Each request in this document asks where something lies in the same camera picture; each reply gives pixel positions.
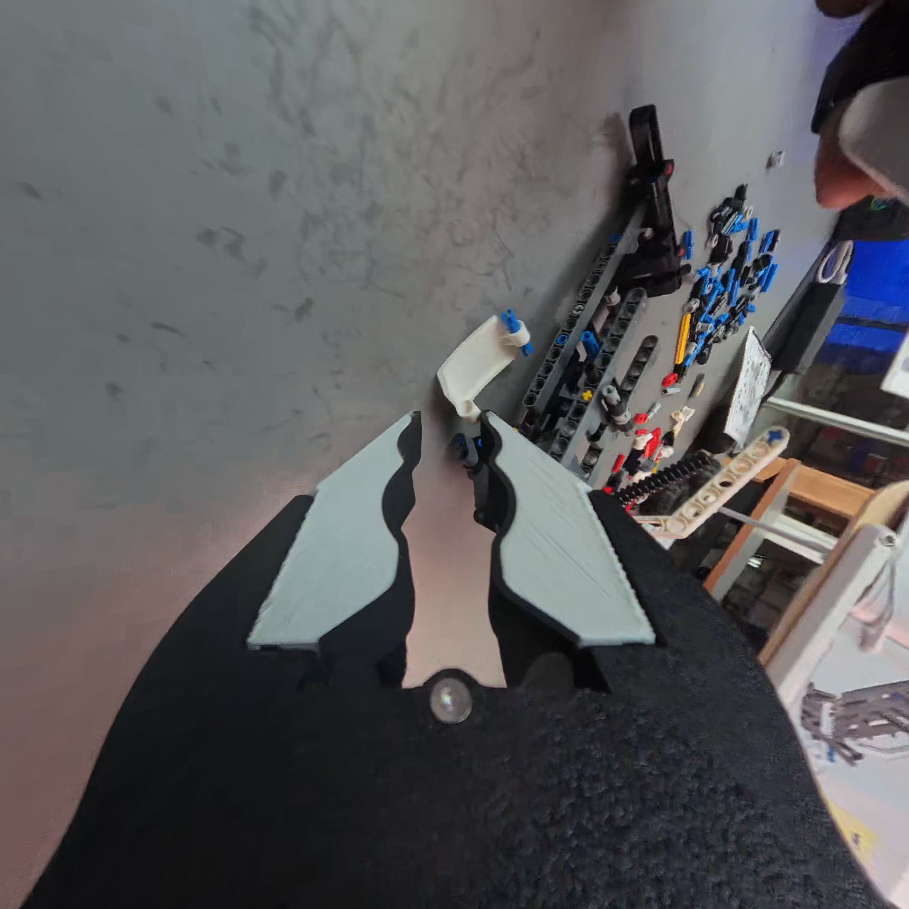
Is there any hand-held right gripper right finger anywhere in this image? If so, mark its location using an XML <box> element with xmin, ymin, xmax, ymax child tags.
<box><xmin>477</xmin><ymin>410</ymin><xmax>657</xmax><ymax>649</ymax></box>

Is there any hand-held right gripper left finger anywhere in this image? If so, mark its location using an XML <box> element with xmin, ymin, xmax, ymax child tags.
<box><xmin>247</xmin><ymin>410</ymin><xmax>423</xmax><ymax>651</ymax></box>

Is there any white bent toy beam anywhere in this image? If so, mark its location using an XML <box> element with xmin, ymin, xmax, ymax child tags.
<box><xmin>632</xmin><ymin>426</ymin><xmax>791</xmax><ymax>537</ymax></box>

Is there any grey black toy chassis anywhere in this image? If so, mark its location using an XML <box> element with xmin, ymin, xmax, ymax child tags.
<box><xmin>451</xmin><ymin>105</ymin><xmax>722</xmax><ymax>526</ymax></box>

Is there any white curved toy panel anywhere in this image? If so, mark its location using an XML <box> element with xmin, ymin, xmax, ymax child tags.
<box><xmin>437</xmin><ymin>310</ymin><xmax>534</xmax><ymax>420</ymax></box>

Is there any toy sticker sheet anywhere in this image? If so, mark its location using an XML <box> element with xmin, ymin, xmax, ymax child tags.
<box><xmin>724</xmin><ymin>327</ymin><xmax>774</xmax><ymax>445</ymax></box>

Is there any building instruction booklet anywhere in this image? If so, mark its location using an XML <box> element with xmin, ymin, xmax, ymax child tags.
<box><xmin>781</xmin><ymin>625</ymin><xmax>909</xmax><ymax>903</ymax></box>

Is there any grey desk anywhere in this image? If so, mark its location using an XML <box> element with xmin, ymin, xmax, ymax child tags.
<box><xmin>0</xmin><ymin>0</ymin><xmax>839</xmax><ymax>818</ymax></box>

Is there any person's left hand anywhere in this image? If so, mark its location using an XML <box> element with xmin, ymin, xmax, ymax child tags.
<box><xmin>815</xmin><ymin>151</ymin><xmax>894</xmax><ymax>210</ymax></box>

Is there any black sensor box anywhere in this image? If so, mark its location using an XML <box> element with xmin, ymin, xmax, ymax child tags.
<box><xmin>834</xmin><ymin>199</ymin><xmax>909</xmax><ymax>242</ymax></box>

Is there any pile of red white pieces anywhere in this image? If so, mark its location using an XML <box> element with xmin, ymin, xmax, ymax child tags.
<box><xmin>604</xmin><ymin>376</ymin><xmax>697</xmax><ymax>491</ymax></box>

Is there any blue storage bin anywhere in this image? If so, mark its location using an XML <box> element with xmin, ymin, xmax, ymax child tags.
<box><xmin>817</xmin><ymin>238</ymin><xmax>909</xmax><ymax>370</ymax></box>

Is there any black power adapter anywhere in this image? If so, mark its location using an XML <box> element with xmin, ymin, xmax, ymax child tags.
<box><xmin>763</xmin><ymin>277</ymin><xmax>846</xmax><ymax>374</ymax></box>

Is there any pile of blue black pins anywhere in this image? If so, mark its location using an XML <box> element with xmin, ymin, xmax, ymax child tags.
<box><xmin>671</xmin><ymin>185</ymin><xmax>782</xmax><ymax>384</ymax></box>

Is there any wood-edged office table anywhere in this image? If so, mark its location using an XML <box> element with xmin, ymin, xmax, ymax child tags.
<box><xmin>703</xmin><ymin>458</ymin><xmax>878</xmax><ymax>605</ymax></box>

